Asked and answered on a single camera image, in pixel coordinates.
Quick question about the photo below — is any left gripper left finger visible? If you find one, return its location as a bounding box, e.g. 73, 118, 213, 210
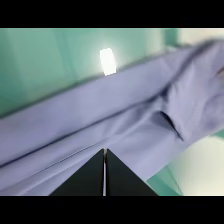
49, 148, 105, 197

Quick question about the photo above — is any lavender blue shirt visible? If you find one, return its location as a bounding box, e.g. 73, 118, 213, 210
0, 39, 224, 197

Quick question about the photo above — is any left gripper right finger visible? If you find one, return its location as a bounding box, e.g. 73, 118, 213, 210
105, 148, 158, 197

